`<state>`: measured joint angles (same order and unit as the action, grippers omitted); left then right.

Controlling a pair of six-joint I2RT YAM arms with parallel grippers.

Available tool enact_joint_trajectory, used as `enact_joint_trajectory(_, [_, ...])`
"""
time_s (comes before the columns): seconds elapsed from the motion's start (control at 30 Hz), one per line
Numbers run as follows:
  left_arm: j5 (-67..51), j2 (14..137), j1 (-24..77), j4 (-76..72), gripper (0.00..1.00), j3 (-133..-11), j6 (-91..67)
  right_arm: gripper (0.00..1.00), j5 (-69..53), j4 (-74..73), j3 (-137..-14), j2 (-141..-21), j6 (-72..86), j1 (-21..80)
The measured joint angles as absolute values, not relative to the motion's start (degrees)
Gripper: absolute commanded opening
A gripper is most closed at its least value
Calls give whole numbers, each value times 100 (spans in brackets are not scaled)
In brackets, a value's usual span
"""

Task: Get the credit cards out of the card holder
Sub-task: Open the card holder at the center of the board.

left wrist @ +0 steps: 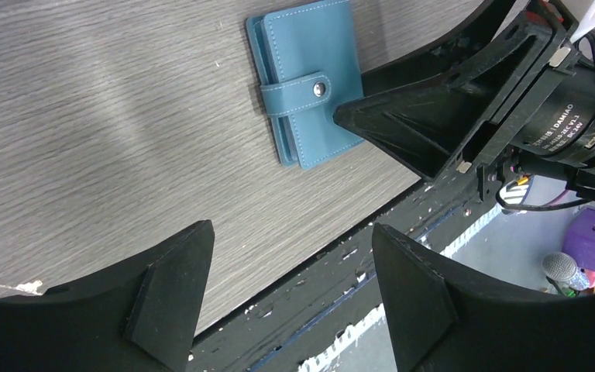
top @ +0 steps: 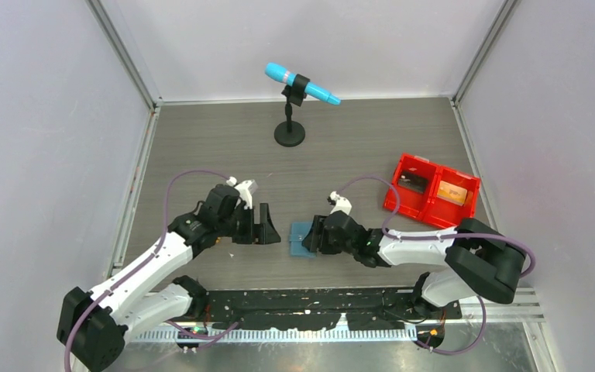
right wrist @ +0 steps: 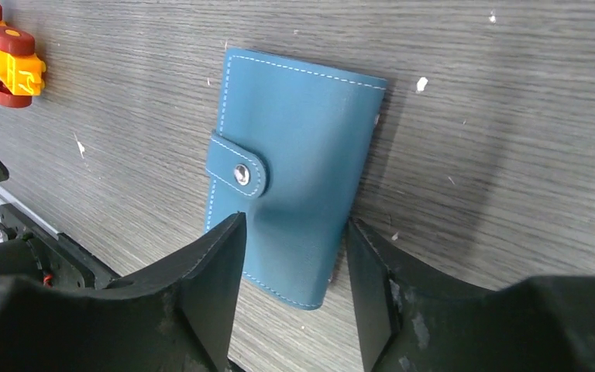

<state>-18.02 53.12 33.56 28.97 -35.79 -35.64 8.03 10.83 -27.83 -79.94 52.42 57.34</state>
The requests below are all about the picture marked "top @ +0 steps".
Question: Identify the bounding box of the black card in bin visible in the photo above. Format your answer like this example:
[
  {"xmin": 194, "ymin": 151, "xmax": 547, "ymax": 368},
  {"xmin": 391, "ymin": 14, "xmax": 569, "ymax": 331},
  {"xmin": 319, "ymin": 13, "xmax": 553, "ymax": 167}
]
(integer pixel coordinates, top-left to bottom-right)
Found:
[{"xmin": 397, "ymin": 171, "xmax": 428, "ymax": 194}]

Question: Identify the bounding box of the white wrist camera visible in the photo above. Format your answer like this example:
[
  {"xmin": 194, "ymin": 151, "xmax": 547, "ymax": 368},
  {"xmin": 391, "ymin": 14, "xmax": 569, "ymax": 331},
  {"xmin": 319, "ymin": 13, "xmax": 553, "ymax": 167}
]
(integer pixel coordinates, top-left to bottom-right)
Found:
[
  {"xmin": 328, "ymin": 191, "xmax": 352, "ymax": 215},
  {"xmin": 225, "ymin": 177, "xmax": 258, "ymax": 209}
]

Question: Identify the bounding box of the orange card in bin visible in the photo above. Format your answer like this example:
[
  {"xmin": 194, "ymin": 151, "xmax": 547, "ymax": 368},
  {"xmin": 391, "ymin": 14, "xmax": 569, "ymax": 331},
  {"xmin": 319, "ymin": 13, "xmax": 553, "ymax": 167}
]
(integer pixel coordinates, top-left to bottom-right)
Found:
[{"xmin": 437, "ymin": 181, "xmax": 468, "ymax": 206}]

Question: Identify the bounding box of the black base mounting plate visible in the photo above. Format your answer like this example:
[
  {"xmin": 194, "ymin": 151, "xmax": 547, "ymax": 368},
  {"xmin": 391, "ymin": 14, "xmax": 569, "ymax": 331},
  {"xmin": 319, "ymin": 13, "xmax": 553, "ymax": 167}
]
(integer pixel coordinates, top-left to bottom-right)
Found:
[{"xmin": 156, "ymin": 287, "xmax": 463, "ymax": 332}]

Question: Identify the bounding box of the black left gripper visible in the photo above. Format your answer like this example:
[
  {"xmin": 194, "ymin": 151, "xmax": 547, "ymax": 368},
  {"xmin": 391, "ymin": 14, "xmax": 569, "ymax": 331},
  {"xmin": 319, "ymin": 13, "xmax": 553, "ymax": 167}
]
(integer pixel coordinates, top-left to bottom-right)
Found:
[{"xmin": 217, "ymin": 203, "xmax": 280, "ymax": 244}]

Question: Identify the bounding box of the blue card holder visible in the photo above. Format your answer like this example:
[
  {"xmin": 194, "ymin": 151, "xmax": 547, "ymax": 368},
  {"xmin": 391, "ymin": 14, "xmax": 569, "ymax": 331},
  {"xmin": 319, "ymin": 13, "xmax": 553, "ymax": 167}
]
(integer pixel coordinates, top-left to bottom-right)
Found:
[{"xmin": 288, "ymin": 222, "xmax": 316, "ymax": 258}]

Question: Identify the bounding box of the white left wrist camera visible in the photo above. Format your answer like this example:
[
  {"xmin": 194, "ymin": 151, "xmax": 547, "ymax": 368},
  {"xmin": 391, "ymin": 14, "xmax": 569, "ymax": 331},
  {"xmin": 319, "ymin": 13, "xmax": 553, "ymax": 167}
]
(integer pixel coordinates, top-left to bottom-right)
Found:
[{"xmin": 225, "ymin": 177, "xmax": 258, "ymax": 209}]

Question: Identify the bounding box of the blue toy microphone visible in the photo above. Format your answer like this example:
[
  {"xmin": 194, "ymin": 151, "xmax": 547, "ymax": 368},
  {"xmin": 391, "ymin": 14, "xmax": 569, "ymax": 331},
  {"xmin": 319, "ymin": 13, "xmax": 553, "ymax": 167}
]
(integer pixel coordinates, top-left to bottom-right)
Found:
[{"xmin": 264, "ymin": 63, "xmax": 341, "ymax": 106}]

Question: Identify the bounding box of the red two-compartment bin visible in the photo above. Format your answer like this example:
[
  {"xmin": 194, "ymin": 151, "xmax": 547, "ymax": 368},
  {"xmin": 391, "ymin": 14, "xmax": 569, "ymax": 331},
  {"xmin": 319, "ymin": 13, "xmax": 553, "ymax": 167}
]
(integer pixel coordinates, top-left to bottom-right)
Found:
[{"xmin": 383, "ymin": 153, "xmax": 481, "ymax": 229}]

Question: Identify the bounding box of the black microphone stand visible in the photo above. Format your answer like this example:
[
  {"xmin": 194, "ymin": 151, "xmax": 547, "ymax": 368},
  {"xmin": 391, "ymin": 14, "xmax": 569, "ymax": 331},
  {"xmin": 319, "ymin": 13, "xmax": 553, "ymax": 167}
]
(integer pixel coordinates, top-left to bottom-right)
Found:
[{"xmin": 273, "ymin": 74, "xmax": 310, "ymax": 147}]

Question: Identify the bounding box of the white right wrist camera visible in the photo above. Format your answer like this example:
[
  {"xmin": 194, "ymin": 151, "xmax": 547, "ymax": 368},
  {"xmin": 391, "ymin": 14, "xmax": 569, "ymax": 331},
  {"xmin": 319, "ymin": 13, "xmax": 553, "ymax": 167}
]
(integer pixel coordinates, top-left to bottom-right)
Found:
[{"xmin": 328, "ymin": 191, "xmax": 352, "ymax": 215}]

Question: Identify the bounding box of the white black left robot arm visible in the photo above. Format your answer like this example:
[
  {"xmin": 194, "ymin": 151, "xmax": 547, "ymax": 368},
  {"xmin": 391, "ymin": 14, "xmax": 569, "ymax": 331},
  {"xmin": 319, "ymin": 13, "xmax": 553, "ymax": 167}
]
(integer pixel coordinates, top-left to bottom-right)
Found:
[{"xmin": 57, "ymin": 177, "xmax": 280, "ymax": 371}]

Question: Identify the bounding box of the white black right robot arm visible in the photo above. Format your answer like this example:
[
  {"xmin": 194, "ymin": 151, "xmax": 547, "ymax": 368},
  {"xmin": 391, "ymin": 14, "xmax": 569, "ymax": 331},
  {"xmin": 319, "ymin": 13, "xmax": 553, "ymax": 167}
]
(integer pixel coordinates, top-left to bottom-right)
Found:
[{"xmin": 301, "ymin": 212, "xmax": 527, "ymax": 318}]

